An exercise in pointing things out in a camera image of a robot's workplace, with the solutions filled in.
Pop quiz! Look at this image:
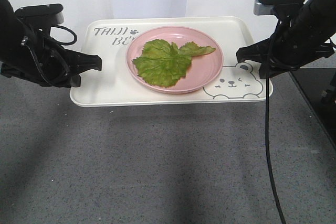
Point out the white bear serving tray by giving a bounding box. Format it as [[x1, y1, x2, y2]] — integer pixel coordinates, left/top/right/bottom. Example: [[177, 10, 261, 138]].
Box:
[[70, 17, 273, 107]]

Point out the pink round plate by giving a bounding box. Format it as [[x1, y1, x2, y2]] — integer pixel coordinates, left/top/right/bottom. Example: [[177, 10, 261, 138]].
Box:
[[126, 26, 223, 94]]

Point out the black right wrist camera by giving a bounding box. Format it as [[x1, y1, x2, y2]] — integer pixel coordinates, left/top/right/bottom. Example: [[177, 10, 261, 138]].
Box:
[[253, 0, 305, 16]]

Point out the black glass cooktop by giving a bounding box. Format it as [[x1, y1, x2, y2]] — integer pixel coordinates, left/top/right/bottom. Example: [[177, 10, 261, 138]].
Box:
[[290, 68, 335, 146]]

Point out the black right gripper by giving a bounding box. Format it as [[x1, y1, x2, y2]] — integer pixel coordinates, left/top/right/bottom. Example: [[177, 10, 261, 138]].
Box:
[[236, 18, 335, 79]]

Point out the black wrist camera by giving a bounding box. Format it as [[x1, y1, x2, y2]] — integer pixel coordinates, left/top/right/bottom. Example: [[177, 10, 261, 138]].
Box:
[[253, 0, 305, 16], [15, 4, 64, 25]]

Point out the black hanging cable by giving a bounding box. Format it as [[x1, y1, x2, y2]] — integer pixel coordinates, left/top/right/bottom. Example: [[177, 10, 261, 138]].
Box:
[[264, 19, 288, 224]]

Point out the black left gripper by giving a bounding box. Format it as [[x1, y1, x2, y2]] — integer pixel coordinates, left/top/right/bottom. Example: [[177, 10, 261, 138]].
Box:
[[1, 24, 102, 88]]

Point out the green lettuce leaf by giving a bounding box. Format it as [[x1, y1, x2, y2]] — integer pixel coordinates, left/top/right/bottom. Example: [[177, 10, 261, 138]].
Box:
[[132, 39, 216, 88]]

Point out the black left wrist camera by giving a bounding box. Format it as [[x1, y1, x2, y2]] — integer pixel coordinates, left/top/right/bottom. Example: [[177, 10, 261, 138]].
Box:
[[15, 4, 64, 25]]

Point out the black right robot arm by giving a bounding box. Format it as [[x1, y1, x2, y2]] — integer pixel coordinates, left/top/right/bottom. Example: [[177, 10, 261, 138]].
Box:
[[236, 0, 335, 79]]

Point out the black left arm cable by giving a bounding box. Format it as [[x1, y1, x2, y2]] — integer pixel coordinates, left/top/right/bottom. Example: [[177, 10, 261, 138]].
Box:
[[48, 24, 78, 46]]

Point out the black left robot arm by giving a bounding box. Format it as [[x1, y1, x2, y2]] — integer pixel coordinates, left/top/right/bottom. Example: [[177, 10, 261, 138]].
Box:
[[1, 0, 102, 88]]

